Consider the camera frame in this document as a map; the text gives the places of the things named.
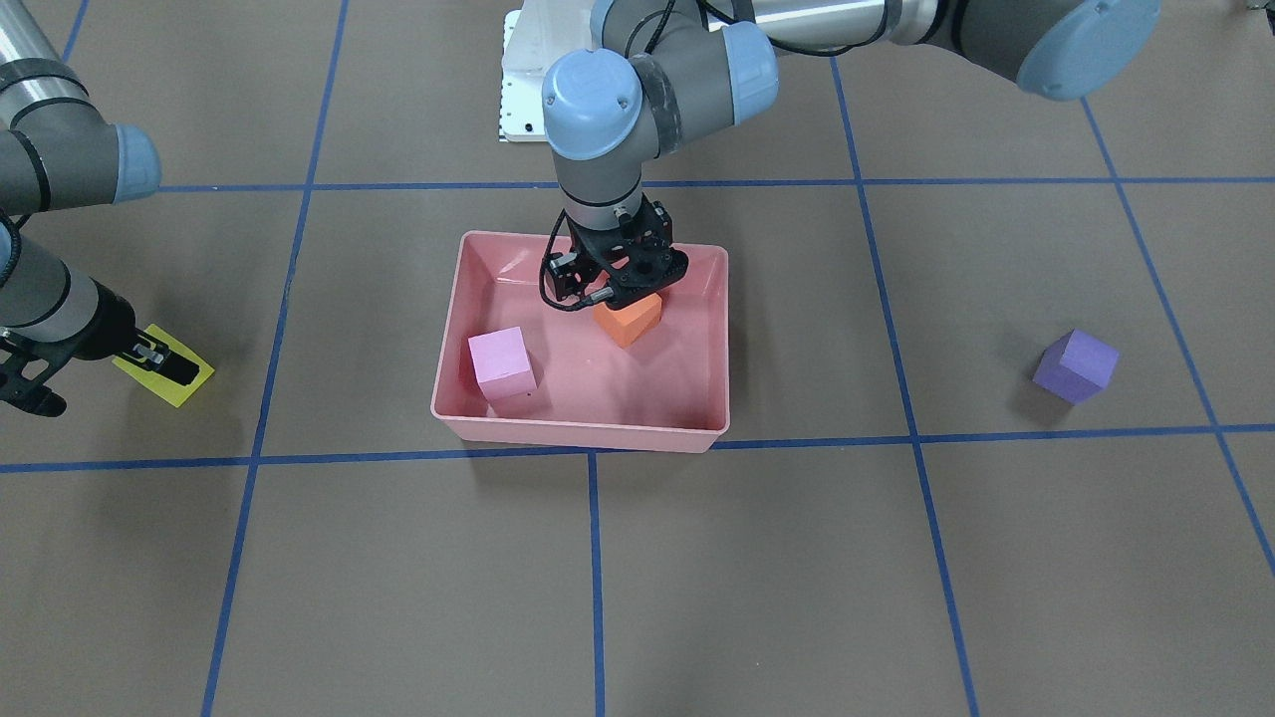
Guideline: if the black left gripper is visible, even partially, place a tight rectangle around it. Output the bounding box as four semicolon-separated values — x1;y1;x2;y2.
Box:
543;198;689;313

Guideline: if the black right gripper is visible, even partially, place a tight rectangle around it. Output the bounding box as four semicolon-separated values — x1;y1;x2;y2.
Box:
1;333;201;418

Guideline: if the yellow foam block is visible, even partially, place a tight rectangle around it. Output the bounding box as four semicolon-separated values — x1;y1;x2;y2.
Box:
111;324;214;408

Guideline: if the orange foam block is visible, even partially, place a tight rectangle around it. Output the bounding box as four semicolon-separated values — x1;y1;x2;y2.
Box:
592;293;663;350

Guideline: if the pink foam block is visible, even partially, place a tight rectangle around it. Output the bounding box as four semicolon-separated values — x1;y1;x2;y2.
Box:
465;327;538;402

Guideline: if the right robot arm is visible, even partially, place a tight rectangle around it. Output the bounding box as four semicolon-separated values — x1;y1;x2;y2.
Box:
1;1;213;417

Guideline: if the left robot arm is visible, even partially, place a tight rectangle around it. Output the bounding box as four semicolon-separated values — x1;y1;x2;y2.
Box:
536;1;1162;313

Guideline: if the pink plastic bin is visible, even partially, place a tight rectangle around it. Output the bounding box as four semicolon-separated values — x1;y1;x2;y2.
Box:
428;231;731;453

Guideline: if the purple foam block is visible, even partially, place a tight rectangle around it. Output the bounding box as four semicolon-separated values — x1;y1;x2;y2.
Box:
1031;330;1121;404

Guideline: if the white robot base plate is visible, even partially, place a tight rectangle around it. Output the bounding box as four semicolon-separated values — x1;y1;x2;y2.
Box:
499;1;557;142

